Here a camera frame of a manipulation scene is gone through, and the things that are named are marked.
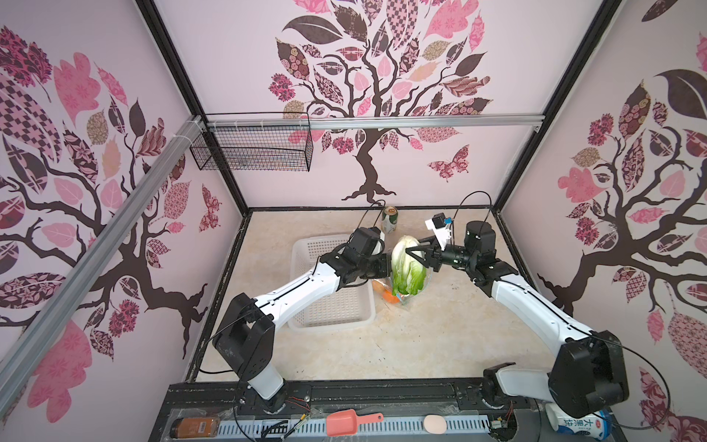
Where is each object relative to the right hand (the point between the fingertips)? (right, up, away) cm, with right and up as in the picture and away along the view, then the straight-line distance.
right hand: (412, 243), depth 77 cm
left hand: (-5, -8, +4) cm, 10 cm away
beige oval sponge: (+5, -47, -6) cm, 48 cm away
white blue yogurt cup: (+41, -42, -13) cm, 61 cm away
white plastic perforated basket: (-19, -23, +14) cm, 33 cm away
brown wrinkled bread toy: (-9, -14, +8) cm, 18 cm away
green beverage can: (-3, +8, +28) cm, 29 cm away
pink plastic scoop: (-19, -46, -7) cm, 51 cm away
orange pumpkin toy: (-5, -18, +11) cm, 22 cm away
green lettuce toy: (-2, -8, -2) cm, 8 cm away
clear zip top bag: (-7, -14, +7) cm, 17 cm away
